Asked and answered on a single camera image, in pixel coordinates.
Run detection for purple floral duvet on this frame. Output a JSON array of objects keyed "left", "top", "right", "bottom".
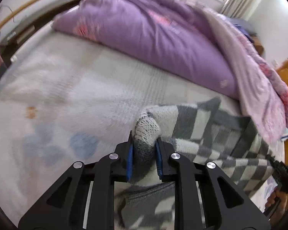
[{"left": 51, "top": 0, "right": 288, "bottom": 144}]

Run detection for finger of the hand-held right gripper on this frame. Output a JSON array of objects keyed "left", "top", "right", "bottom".
[{"left": 265, "top": 154, "right": 283, "bottom": 174}]

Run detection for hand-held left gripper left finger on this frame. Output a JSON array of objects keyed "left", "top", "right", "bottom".
[{"left": 18, "top": 130, "right": 135, "bottom": 230}]

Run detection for grey white checkered sweater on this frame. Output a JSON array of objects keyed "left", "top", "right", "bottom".
[{"left": 113, "top": 97, "right": 279, "bottom": 230}]

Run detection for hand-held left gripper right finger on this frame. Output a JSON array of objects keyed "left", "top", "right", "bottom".
[{"left": 155, "top": 136, "right": 271, "bottom": 230}]

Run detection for dark bed frame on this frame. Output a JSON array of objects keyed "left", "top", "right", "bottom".
[{"left": 0, "top": 0, "right": 87, "bottom": 65}]

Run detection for white bed mattress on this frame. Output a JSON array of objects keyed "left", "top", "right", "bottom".
[{"left": 0, "top": 24, "right": 286, "bottom": 228}]

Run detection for person's right hand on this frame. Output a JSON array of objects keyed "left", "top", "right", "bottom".
[{"left": 265, "top": 187, "right": 288, "bottom": 218}]

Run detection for tan curved rail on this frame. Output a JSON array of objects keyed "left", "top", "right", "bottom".
[{"left": 0, "top": 0, "right": 98, "bottom": 37}]

